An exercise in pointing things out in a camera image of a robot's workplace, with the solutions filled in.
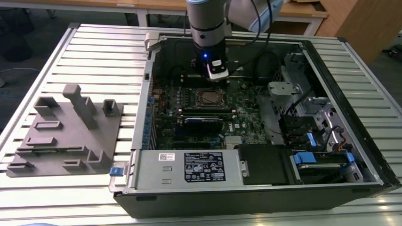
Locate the black plastic disk bay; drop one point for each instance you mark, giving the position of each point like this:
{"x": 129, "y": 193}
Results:
{"x": 295, "y": 127}

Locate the hard disk blue carrier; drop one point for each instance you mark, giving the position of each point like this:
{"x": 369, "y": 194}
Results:
{"x": 316, "y": 173}

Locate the wooden desk white frame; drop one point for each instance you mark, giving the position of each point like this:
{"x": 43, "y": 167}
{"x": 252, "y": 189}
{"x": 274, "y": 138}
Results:
{"x": 300, "y": 10}
{"x": 63, "y": 2}

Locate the grey parts rack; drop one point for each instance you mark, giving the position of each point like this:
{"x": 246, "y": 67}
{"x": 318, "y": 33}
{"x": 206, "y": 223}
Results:
{"x": 77, "y": 131}

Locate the black office chair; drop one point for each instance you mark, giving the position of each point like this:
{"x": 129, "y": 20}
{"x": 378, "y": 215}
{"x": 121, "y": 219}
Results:
{"x": 17, "y": 47}

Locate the blue plastic drive latch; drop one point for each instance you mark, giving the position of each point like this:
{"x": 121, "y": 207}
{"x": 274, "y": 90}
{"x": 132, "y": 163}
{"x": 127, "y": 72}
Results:
{"x": 310, "y": 140}

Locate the silver metal drive cage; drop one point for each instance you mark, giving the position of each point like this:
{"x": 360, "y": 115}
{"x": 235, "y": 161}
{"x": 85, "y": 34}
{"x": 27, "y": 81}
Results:
{"x": 295, "y": 73}

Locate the green motherboard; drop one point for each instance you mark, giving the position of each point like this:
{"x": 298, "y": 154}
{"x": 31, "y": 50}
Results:
{"x": 247, "y": 117}

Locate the black expansion slot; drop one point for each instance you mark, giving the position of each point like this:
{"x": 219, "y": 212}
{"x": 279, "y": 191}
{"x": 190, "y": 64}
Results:
{"x": 194, "y": 138}
{"x": 194, "y": 145}

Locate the copper curved tube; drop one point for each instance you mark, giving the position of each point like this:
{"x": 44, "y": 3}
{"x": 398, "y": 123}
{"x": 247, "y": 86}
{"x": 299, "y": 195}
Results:
{"x": 235, "y": 44}

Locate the silver CPU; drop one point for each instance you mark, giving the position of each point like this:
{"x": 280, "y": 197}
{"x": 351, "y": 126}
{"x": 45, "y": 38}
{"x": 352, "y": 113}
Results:
{"x": 211, "y": 97}

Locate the wooden cabinet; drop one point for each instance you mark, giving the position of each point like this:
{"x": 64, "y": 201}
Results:
{"x": 360, "y": 23}

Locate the black graphics card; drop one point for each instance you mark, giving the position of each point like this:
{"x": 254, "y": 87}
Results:
{"x": 203, "y": 126}

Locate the grey power supply unit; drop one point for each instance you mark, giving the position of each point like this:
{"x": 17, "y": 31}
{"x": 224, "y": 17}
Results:
{"x": 151, "y": 169}

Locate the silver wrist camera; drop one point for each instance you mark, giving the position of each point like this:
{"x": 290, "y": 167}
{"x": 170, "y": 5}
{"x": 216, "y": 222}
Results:
{"x": 218, "y": 76}

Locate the CPU socket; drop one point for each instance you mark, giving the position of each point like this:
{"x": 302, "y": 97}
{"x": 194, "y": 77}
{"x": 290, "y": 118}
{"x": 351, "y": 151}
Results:
{"x": 198, "y": 105}

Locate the silver chipset heatsink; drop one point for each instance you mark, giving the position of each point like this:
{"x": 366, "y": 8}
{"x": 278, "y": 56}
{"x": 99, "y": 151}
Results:
{"x": 234, "y": 140}

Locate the black PC case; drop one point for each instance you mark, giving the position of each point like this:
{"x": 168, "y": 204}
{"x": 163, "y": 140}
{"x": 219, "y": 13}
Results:
{"x": 251, "y": 202}

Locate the grey metal bracket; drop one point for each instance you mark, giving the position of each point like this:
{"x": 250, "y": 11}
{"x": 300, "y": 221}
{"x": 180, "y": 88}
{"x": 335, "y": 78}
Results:
{"x": 279, "y": 93}

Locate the blue case latch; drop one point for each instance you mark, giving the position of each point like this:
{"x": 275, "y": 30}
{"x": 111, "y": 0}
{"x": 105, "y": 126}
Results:
{"x": 116, "y": 171}

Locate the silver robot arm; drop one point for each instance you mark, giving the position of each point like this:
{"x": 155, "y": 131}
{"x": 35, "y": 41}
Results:
{"x": 203, "y": 23}

